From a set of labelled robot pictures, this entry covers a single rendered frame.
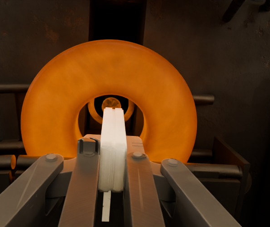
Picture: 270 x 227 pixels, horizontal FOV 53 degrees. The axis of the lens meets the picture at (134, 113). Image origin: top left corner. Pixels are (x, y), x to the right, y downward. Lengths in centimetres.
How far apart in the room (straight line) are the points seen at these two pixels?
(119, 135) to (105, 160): 2
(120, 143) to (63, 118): 10
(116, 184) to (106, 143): 3
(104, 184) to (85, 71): 10
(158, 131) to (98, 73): 7
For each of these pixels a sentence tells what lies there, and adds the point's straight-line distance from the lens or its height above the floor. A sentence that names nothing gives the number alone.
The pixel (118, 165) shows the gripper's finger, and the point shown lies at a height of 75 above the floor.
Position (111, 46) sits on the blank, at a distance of 23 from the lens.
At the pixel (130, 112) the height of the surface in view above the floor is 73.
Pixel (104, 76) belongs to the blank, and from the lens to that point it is 23.
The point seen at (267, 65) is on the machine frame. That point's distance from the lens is 36.
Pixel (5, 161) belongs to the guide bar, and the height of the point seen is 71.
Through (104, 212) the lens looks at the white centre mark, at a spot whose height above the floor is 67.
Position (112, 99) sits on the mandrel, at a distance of 33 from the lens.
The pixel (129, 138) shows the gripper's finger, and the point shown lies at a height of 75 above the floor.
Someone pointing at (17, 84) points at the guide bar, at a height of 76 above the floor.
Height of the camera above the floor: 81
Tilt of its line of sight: 14 degrees down
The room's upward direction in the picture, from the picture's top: 5 degrees clockwise
